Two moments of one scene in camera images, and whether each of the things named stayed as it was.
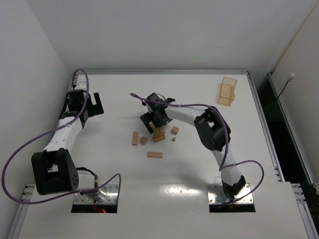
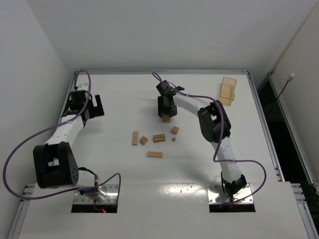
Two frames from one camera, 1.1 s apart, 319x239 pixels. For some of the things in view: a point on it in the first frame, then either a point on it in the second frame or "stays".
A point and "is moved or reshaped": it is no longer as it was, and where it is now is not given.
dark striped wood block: (157, 138) stays
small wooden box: (228, 91) stays
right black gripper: (148, 120) -> (167, 111)
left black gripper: (92, 107) stays
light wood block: (135, 138) stays
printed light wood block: (157, 131) is moved or reshaped
